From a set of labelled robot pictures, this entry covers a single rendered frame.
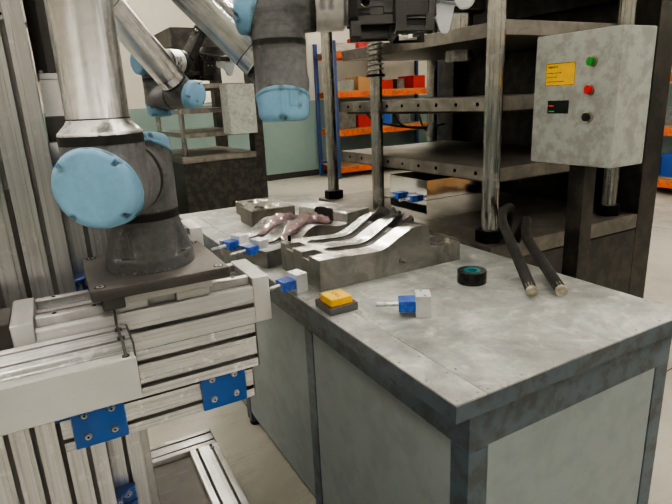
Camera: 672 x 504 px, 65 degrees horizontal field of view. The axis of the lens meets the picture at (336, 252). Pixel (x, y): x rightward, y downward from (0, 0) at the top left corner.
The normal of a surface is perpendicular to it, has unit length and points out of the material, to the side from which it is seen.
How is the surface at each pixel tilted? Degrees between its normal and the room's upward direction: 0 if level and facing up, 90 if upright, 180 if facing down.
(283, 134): 90
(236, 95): 90
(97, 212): 97
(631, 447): 90
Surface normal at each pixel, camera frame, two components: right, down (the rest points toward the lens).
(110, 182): 0.04, 0.40
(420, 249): 0.49, 0.22
